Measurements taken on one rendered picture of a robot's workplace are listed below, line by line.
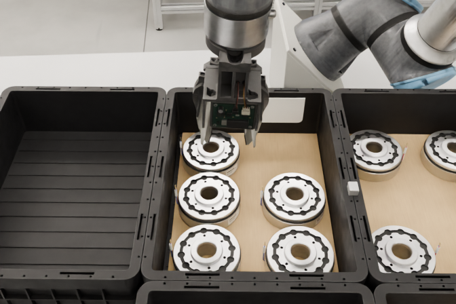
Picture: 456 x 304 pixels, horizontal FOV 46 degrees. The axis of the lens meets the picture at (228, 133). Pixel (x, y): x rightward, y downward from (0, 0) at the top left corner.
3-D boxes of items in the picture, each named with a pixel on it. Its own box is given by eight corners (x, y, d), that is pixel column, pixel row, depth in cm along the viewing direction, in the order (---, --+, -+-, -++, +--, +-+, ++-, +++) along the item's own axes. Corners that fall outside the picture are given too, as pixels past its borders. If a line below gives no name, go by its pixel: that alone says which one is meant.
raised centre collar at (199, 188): (195, 183, 90) (195, 181, 90) (224, 184, 90) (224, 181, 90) (193, 206, 86) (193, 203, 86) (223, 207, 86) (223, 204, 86)
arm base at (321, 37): (291, 13, 121) (327, -14, 116) (331, 56, 128) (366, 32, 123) (296, 48, 109) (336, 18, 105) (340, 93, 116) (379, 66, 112)
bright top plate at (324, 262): (267, 226, 84) (267, 223, 84) (331, 230, 84) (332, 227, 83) (265, 282, 77) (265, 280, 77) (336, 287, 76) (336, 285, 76)
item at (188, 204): (181, 174, 92) (180, 171, 92) (239, 174, 92) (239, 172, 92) (176, 220, 85) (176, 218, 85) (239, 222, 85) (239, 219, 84)
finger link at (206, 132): (185, 161, 75) (201, 119, 69) (188, 131, 79) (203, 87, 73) (207, 166, 76) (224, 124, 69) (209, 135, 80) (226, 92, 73)
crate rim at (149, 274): (168, 96, 100) (167, 86, 98) (329, 98, 99) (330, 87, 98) (140, 289, 71) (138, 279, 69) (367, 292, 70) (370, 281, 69)
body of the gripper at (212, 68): (199, 131, 68) (200, 58, 59) (203, 85, 74) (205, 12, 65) (259, 134, 68) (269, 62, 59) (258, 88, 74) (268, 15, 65)
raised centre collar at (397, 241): (422, 266, 78) (423, 264, 78) (389, 267, 78) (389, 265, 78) (412, 238, 82) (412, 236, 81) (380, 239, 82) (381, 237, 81)
